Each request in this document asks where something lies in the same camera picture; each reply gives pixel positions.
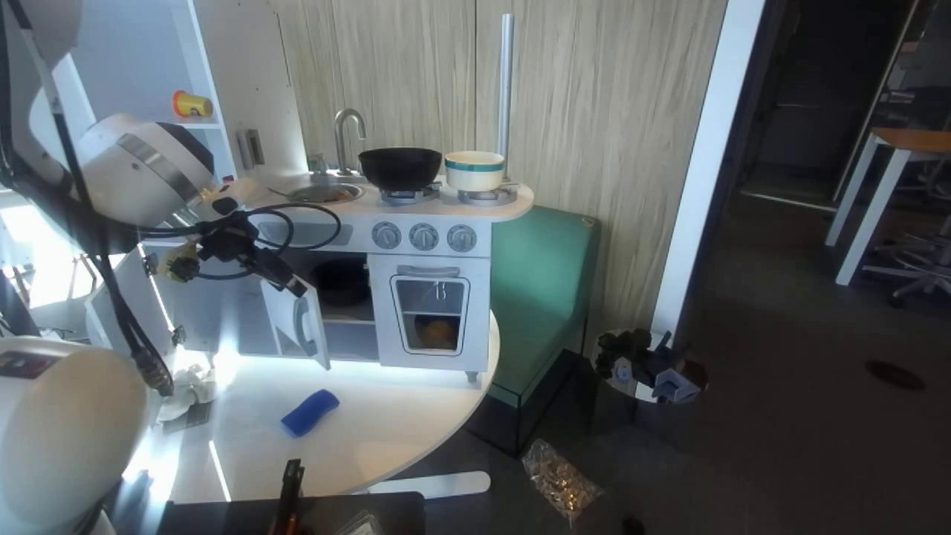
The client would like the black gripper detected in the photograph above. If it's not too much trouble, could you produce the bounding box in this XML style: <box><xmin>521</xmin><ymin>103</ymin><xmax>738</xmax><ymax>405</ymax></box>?
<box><xmin>197</xmin><ymin>217</ymin><xmax>314</xmax><ymax>299</ymax></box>

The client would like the white under-sink cabinet door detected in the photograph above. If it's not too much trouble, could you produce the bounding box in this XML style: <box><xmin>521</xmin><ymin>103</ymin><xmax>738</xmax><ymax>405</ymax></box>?
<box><xmin>259</xmin><ymin>274</ymin><xmax>334</xmax><ymax>375</ymax></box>

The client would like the red yellow toy container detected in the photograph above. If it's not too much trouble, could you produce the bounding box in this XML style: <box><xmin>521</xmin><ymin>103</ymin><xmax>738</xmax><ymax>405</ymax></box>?
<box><xmin>169</xmin><ymin>87</ymin><xmax>218</xmax><ymax>124</ymax></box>

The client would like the white oven door with window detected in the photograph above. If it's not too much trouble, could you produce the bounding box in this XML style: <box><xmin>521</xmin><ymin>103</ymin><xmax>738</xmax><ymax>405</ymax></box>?
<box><xmin>368</xmin><ymin>253</ymin><xmax>497</xmax><ymax>375</ymax></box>

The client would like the white lower cupboard door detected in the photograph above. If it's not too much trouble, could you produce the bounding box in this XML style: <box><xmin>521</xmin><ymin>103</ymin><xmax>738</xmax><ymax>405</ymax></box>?
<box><xmin>84</xmin><ymin>247</ymin><xmax>182</xmax><ymax>384</ymax></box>

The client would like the silver toy sink basin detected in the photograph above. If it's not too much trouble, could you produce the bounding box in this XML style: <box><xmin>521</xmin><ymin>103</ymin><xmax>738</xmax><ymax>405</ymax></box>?
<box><xmin>285</xmin><ymin>176</ymin><xmax>366</xmax><ymax>209</ymax></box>

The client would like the grey round oven knob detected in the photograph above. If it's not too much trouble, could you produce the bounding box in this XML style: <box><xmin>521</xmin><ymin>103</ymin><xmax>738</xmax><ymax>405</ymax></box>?
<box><xmin>408</xmin><ymin>220</ymin><xmax>442</xmax><ymax>253</ymax></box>
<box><xmin>445</xmin><ymin>222</ymin><xmax>478</xmax><ymax>256</ymax></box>
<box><xmin>368</xmin><ymin>220</ymin><xmax>404</xmax><ymax>253</ymax></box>

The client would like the blue sponge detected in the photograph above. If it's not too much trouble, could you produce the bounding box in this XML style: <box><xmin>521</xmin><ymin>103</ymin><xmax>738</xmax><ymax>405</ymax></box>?
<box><xmin>280</xmin><ymin>387</ymin><xmax>341</xmax><ymax>439</ymax></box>

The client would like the small grey rectangular plate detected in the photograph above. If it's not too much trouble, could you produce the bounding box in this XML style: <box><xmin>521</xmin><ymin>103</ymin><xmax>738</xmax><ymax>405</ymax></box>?
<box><xmin>233</xmin><ymin>124</ymin><xmax>267</xmax><ymax>171</ymax></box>

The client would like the black bowl pot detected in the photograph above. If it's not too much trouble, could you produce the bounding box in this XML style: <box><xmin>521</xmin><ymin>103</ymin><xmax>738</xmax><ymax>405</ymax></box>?
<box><xmin>356</xmin><ymin>145</ymin><xmax>445</xmax><ymax>197</ymax></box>

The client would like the white toy kitchen unit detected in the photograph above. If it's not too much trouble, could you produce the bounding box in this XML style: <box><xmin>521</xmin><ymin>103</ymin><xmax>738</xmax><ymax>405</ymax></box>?
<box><xmin>56</xmin><ymin>0</ymin><xmax>539</xmax><ymax>391</ymax></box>

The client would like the silver toy faucet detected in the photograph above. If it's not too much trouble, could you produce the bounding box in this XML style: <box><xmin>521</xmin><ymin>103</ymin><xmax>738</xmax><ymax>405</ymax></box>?
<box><xmin>331</xmin><ymin>103</ymin><xmax>368</xmax><ymax>182</ymax></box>

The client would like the white pot teal stripe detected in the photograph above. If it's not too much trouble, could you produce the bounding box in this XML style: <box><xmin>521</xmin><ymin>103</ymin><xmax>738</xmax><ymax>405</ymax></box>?
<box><xmin>442</xmin><ymin>149</ymin><xmax>509</xmax><ymax>197</ymax></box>

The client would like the green upholstered bench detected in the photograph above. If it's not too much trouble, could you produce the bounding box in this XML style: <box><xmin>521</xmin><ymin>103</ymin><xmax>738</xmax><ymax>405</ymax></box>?
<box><xmin>463</xmin><ymin>204</ymin><xmax>604</xmax><ymax>458</ymax></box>

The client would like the white upright pole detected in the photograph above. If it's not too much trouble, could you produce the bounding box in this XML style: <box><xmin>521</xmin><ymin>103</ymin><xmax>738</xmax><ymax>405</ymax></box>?
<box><xmin>494</xmin><ymin>9</ymin><xmax>518</xmax><ymax>186</ymax></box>

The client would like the glittery plastic bag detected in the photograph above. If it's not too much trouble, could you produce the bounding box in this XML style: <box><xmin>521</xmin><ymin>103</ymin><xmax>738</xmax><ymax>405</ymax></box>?
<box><xmin>518</xmin><ymin>436</ymin><xmax>606</xmax><ymax>524</ymax></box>

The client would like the floor box of clutter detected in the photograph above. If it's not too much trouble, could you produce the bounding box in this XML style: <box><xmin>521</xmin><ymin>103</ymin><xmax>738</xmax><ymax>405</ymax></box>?
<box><xmin>592</xmin><ymin>323</ymin><xmax>713</xmax><ymax>409</ymax></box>

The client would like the white desk wooden top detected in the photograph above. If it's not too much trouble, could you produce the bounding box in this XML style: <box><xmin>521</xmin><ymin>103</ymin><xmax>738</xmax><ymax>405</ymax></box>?
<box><xmin>823</xmin><ymin>124</ymin><xmax>951</xmax><ymax>292</ymax></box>

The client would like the office chair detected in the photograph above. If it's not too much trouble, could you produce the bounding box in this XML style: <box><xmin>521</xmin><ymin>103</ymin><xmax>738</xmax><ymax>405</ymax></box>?
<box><xmin>860</xmin><ymin>186</ymin><xmax>951</xmax><ymax>308</ymax></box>

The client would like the thin black cable loop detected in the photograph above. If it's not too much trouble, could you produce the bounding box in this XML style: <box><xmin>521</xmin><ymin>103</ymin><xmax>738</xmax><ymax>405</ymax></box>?
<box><xmin>210</xmin><ymin>203</ymin><xmax>347</xmax><ymax>258</ymax></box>

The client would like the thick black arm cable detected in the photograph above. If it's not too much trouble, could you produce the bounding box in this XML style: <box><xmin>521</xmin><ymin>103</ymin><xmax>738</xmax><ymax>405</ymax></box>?
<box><xmin>0</xmin><ymin>0</ymin><xmax>178</xmax><ymax>397</ymax></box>

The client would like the black upright bracket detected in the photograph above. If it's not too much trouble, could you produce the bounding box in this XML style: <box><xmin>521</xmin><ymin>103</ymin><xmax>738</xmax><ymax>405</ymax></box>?
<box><xmin>270</xmin><ymin>455</ymin><xmax>310</xmax><ymax>535</ymax></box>

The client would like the white door frame post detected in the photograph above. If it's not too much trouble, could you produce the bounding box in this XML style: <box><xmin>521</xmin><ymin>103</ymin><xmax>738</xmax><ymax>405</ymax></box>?
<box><xmin>647</xmin><ymin>0</ymin><xmax>772</xmax><ymax>345</ymax></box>

